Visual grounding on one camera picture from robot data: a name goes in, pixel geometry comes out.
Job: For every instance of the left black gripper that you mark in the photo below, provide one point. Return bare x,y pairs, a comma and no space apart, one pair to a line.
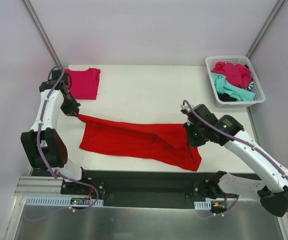
71,109

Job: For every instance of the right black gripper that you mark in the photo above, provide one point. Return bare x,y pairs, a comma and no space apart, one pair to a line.
192,135

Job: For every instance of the magenta t shirt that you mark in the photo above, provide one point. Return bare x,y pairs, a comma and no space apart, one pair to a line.
237,75
85,83

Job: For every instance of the red t shirt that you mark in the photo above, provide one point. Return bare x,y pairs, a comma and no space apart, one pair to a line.
164,142

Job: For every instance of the white plastic basket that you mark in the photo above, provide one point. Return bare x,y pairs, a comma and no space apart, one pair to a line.
236,59

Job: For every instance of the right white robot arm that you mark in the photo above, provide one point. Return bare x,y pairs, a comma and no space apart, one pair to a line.
271,189

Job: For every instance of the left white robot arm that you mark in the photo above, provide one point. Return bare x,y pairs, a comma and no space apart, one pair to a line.
42,144

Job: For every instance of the black garment in basket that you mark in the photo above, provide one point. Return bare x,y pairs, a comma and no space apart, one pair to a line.
226,98

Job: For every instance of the teal t shirt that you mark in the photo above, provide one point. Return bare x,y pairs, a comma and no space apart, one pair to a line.
222,86

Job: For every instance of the striped garment in basket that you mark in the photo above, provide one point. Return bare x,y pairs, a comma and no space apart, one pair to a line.
250,86

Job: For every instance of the crumpled magenta t shirt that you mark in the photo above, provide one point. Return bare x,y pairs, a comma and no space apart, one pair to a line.
237,75

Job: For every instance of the right white cable duct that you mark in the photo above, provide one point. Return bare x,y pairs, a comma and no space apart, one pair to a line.
203,205

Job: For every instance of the white cable duct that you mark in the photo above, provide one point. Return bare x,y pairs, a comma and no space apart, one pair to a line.
52,201
203,205

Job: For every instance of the aluminium rail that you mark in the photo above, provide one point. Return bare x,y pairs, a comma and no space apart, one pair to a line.
38,186

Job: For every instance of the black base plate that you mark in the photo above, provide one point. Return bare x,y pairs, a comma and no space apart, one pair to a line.
142,189

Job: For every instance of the left white cable duct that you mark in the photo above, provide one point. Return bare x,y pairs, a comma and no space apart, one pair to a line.
52,201

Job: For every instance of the left aluminium frame post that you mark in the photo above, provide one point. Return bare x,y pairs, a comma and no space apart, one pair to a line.
28,6

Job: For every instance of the aluminium frame post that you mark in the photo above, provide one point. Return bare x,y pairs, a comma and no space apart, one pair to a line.
274,12
28,6

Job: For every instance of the right aluminium frame post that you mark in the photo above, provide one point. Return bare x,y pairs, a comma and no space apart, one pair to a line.
274,12

